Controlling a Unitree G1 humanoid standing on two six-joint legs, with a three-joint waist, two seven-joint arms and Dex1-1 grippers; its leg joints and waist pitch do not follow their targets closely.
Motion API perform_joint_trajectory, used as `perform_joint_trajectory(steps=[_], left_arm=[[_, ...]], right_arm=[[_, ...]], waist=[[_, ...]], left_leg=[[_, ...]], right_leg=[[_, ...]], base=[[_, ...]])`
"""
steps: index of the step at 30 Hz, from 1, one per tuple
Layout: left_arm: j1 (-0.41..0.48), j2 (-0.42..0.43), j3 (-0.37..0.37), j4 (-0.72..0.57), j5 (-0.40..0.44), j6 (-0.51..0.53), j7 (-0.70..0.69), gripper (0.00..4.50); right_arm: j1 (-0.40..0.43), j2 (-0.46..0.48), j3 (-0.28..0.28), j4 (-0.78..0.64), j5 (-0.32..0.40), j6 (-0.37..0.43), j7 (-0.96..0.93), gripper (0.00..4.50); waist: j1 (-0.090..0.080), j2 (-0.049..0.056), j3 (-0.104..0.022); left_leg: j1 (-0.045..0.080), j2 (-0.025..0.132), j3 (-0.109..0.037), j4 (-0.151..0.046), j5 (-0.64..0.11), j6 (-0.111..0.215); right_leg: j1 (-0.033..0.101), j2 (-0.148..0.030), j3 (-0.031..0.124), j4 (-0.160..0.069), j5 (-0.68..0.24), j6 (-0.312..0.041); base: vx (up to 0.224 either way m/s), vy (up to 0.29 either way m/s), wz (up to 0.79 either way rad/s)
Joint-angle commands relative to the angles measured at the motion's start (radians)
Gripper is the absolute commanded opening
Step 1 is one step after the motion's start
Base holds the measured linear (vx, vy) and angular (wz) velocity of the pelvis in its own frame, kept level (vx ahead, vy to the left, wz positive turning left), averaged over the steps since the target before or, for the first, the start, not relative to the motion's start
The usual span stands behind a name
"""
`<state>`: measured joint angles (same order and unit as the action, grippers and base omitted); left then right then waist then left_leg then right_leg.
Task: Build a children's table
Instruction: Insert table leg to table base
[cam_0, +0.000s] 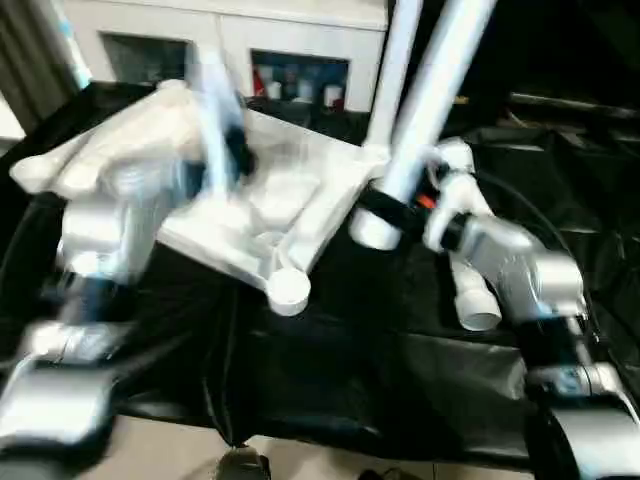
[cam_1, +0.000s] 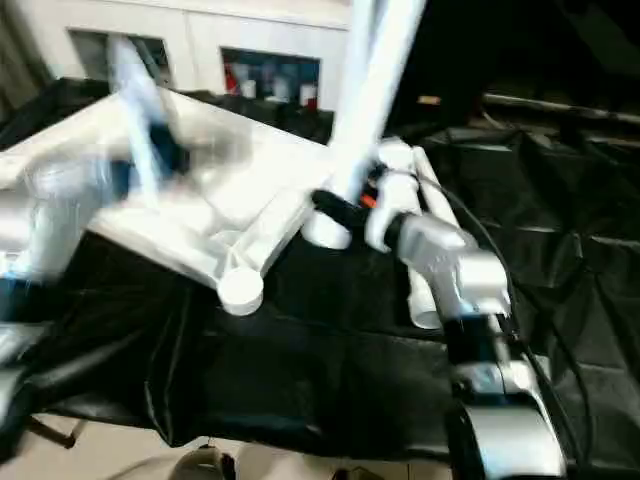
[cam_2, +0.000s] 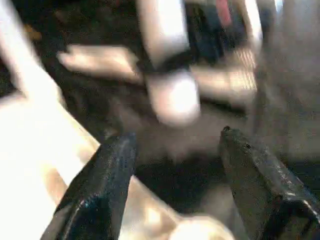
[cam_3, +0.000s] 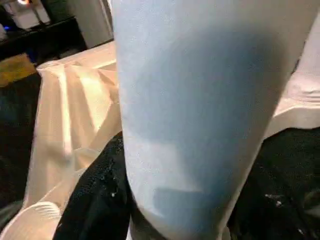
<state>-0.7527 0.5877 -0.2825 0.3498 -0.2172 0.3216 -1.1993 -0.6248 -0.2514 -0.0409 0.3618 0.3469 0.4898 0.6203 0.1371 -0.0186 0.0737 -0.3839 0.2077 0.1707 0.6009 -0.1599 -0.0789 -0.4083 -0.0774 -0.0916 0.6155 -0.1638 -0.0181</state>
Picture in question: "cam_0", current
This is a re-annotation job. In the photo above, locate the white plastic table top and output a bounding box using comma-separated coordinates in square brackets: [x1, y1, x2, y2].
[8, 78, 397, 319]

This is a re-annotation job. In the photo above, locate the white plastic table leg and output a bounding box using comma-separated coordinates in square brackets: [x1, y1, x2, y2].
[451, 259, 503, 333]
[366, 0, 444, 161]
[349, 0, 500, 251]

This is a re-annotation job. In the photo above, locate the white glass door cabinet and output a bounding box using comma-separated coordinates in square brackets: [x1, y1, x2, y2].
[64, 0, 396, 114]

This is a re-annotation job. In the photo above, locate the dark metal rod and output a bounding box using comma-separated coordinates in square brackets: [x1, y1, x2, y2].
[504, 91, 640, 124]

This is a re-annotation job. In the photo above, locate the grey curtain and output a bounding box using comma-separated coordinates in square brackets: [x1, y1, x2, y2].
[0, 0, 69, 139]

